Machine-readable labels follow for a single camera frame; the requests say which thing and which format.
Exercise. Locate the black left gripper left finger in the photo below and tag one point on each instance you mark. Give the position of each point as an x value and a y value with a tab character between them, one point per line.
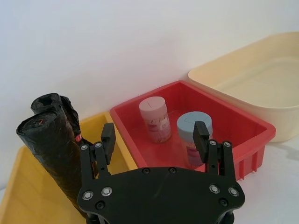
108	140

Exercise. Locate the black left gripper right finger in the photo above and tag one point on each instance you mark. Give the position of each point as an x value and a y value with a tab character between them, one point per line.
201	140

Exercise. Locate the blue lidded jar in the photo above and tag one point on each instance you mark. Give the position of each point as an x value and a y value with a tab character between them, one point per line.
185	130

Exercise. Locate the red plastic bin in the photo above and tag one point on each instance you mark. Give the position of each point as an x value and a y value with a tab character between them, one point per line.
236	121

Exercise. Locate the pink lidded jar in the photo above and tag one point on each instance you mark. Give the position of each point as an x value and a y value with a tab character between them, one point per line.
155	116

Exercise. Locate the black garbage bag roll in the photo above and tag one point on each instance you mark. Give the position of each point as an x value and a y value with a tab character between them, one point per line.
50	102
53	151

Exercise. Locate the cream plastic tub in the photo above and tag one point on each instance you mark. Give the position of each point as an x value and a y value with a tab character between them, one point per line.
261	93

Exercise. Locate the yellow plastic tray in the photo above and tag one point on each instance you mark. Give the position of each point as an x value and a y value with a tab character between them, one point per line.
30	186

